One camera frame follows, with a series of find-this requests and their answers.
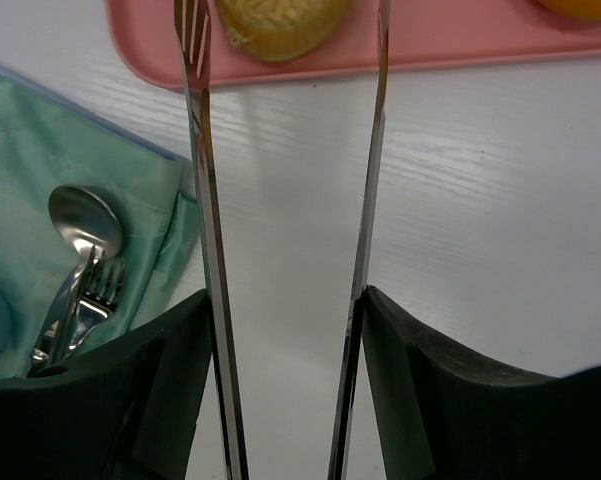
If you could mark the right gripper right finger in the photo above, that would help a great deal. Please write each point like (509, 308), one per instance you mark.
(445, 411)

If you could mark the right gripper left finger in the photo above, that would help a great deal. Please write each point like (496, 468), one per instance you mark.
(125, 410)

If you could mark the metal tongs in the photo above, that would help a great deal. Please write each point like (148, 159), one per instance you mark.
(192, 23)

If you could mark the round muffin front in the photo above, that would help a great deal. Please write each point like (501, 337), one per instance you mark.
(275, 31)

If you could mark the metal fork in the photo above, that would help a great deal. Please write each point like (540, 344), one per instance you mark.
(98, 302)

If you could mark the metal spoon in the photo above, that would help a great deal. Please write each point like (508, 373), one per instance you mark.
(90, 226)

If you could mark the green cloth placemat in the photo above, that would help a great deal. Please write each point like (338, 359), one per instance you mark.
(47, 141)

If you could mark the pink tray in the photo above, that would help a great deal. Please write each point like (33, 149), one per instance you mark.
(423, 35)

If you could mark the orange donut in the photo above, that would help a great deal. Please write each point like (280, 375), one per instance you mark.
(589, 10)

